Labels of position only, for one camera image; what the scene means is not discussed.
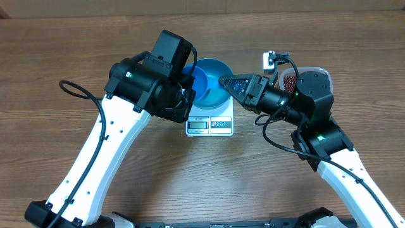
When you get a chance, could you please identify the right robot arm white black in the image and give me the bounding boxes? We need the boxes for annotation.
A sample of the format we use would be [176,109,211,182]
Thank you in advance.
[218,71,404,227]

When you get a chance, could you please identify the clear plastic bean container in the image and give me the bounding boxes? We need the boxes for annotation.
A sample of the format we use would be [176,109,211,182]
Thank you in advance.
[278,66,333,94]

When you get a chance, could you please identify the red beans in container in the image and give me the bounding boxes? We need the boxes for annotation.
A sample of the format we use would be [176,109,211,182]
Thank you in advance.
[283,75,297,94]

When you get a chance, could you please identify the white digital kitchen scale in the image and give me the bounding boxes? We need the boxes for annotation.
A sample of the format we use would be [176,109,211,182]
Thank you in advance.
[185,98,234,137]

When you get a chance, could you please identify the black rail at table edge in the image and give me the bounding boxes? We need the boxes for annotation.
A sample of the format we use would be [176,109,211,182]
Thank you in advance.
[113,206,358,228]

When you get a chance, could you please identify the blue plastic measuring scoop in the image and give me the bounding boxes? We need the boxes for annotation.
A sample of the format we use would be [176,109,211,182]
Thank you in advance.
[192,66,208,101]

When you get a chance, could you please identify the teal blue bowl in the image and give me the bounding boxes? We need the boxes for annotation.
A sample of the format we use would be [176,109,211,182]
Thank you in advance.
[192,58,233,110]

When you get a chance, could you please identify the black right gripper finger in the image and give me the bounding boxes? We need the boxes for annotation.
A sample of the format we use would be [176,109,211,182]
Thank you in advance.
[218,73,255,86]
[222,82,249,101]

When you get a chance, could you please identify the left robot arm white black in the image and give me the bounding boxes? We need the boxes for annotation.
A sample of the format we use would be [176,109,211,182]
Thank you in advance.
[24,30,197,227]

